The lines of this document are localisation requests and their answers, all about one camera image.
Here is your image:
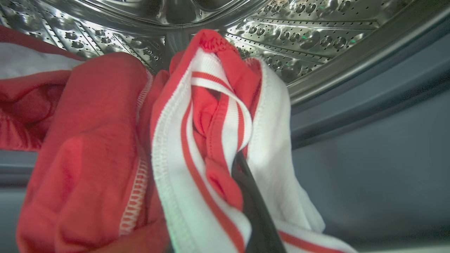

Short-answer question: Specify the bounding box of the red and white garment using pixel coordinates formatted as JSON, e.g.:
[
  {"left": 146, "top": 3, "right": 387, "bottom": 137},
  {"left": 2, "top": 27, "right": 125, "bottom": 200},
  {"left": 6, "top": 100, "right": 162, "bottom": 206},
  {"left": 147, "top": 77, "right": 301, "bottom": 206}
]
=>
[{"left": 0, "top": 25, "right": 357, "bottom": 253}]

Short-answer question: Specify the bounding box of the steel washing machine drum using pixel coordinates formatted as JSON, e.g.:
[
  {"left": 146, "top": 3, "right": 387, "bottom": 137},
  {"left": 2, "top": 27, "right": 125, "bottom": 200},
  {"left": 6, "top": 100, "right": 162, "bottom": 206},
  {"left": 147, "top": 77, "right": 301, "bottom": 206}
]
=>
[{"left": 0, "top": 0, "right": 450, "bottom": 106}]

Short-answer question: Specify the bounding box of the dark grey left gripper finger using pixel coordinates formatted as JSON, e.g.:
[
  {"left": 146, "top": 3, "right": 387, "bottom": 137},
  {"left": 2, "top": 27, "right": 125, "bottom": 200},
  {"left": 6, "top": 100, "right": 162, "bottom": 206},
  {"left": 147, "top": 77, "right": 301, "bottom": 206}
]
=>
[{"left": 231, "top": 151, "right": 287, "bottom": 253}]

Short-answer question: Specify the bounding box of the grey rubber door gasket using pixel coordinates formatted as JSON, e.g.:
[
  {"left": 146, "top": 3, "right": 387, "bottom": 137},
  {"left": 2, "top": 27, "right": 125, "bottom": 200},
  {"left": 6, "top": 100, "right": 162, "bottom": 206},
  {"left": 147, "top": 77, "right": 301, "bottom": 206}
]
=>
[{"left": 0, "top": 14, "right": 450, "bottom": 253}]

